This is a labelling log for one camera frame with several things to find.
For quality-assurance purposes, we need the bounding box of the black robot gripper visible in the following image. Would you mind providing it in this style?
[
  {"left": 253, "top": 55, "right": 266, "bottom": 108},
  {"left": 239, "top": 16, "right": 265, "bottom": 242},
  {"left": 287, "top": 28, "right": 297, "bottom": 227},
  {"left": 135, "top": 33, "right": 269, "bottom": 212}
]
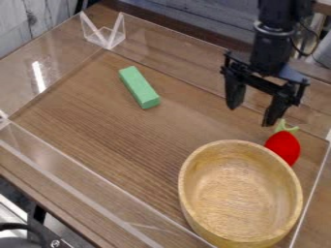
[{"left": 221, "top": 50, "right": 311, "bottom": 127}]

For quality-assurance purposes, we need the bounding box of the red toy strawberry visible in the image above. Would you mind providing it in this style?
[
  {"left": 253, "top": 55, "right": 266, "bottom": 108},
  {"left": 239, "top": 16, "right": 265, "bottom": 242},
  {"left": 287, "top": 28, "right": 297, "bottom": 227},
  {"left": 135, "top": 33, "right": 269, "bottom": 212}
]
[{"left": 265, "top": 119, "right": 302, "bottom": 167}]

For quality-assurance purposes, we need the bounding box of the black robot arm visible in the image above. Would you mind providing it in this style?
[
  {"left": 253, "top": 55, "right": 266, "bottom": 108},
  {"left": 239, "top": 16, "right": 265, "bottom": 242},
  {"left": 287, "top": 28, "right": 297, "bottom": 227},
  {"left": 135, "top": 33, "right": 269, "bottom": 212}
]
[{"left": 221, "top": 0, "right": 315, "bottom": 127}]

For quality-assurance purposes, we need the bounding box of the green rectangular block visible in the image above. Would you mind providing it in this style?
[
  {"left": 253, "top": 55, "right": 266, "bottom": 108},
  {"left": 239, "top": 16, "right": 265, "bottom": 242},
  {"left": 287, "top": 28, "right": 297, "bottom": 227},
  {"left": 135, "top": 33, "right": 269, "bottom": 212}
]
[{"left": 119, "top": 66, "right": 161, "bottom": 109}]

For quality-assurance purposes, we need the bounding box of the round wooden bowl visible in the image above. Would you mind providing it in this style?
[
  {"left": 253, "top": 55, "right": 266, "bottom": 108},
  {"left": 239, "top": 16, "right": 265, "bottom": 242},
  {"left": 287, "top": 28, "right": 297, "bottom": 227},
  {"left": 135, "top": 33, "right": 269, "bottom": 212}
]
[{"left": 179, "top": 139, "right": 305, "bottom": 248}]

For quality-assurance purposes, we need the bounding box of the gold metal chair frame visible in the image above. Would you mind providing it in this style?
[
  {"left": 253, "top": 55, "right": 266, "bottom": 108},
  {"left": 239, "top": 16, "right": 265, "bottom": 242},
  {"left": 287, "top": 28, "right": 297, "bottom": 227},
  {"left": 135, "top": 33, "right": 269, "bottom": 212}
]
[{"left": 293, "top": 4, "right": 331, "bottom": 61}]

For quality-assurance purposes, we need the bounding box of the clear acrylic tray enclosure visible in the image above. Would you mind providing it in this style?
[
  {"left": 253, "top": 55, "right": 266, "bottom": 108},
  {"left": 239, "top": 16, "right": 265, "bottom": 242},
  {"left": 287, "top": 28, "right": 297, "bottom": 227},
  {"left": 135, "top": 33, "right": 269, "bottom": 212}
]
[{"left": 0, "top": 12, "right": 331, "bottom": 248}]

